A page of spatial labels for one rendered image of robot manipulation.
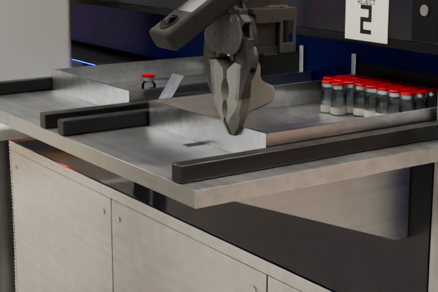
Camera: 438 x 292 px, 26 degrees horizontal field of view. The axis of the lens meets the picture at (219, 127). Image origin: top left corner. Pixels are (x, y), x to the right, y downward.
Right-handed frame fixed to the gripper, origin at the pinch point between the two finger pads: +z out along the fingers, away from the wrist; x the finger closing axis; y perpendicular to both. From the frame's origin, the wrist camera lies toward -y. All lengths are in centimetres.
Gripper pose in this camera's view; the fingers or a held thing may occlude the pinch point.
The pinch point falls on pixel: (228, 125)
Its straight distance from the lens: 111.9
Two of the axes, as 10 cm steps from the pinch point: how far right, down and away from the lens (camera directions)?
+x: -5.6, -1.7, 8.1
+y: 8.3, -1.1, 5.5
